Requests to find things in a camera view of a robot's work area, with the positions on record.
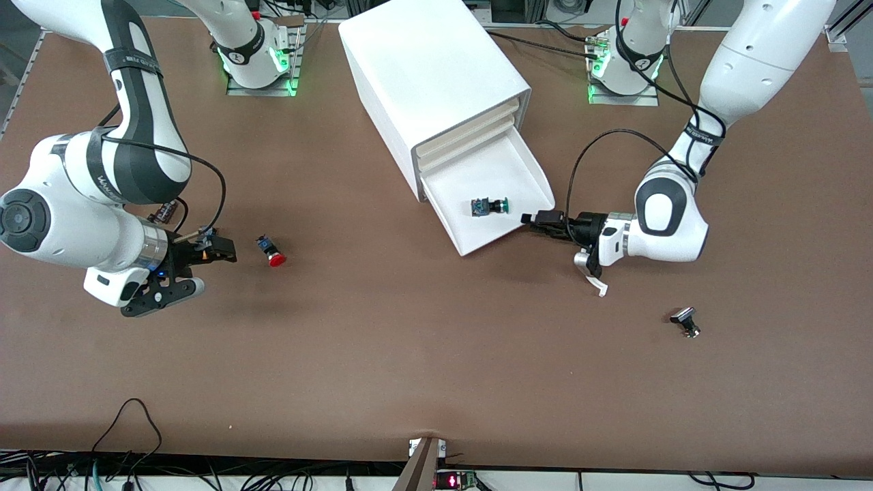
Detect green mushroom push button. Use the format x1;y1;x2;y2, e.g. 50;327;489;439
471;196;511;218

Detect red mushroom push button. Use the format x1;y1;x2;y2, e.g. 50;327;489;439
256;235;287;268

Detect black flat-head push button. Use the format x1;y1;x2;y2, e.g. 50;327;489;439
670;307;702;340

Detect device with red display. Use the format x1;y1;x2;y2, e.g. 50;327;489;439
435;469;478;491

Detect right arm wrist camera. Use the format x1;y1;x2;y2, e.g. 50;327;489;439
121;276;205;318

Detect black looped cable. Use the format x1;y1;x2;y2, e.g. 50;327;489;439
89;398;164;478

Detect black base cables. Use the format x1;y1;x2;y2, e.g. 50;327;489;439
486;19;601;62

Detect tangled floor cables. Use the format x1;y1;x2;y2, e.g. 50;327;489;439
0;450;410;491

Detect aluminium table edge rail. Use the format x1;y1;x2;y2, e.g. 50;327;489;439
0;31;46;140

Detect brown camera post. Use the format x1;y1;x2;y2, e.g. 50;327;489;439
392;436;441;491

